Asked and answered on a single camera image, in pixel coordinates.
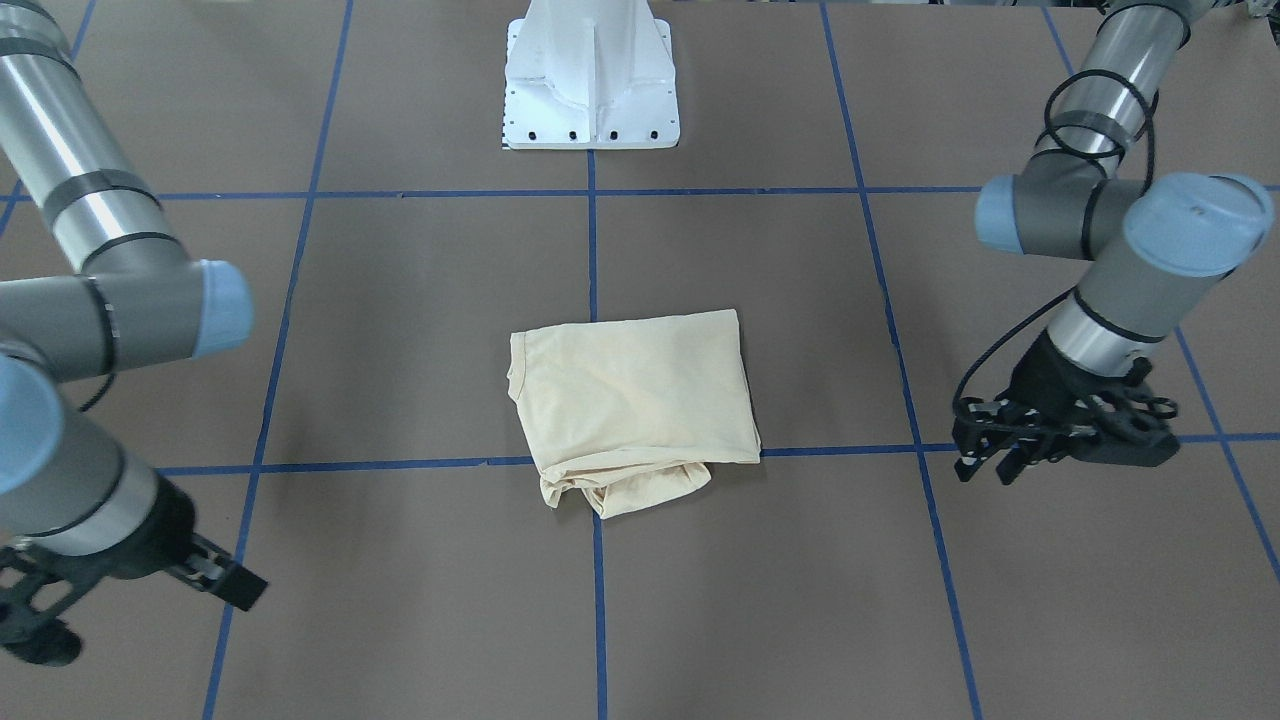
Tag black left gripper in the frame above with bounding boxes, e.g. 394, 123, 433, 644
951, 331, 1181, 486

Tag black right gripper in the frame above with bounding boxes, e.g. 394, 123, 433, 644
1, 480, 269, 667

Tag cream long-sleeve graphic shirt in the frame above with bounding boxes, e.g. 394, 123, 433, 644
507, 309, 762, 519

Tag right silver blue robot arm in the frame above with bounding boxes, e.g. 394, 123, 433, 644
1, 1, 268, 667

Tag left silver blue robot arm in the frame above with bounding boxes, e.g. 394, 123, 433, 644
951, 1, 1276, 486

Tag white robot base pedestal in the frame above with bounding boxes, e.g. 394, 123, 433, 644
500, 1, 682, 151

